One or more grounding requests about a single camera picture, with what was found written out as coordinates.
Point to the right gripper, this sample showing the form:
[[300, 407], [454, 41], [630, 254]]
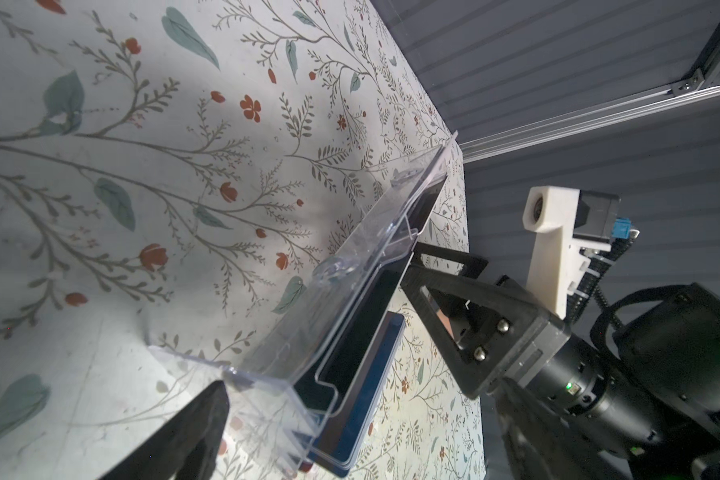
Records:
[[510, 335]]

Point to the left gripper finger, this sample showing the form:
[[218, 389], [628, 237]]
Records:
[[185, 447]]

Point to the blue VIP card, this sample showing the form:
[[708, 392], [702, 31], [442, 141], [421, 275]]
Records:
[[337, 448]]

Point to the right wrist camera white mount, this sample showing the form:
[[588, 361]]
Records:
[[578, 237]]

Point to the black VIP card left column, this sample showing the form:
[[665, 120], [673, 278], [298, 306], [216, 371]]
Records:
[[323, 387]]

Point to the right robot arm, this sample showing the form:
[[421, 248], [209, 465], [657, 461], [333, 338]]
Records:
[[652, 396]]

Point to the clear acrylic card holder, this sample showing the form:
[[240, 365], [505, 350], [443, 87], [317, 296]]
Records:
[[267, 419]]

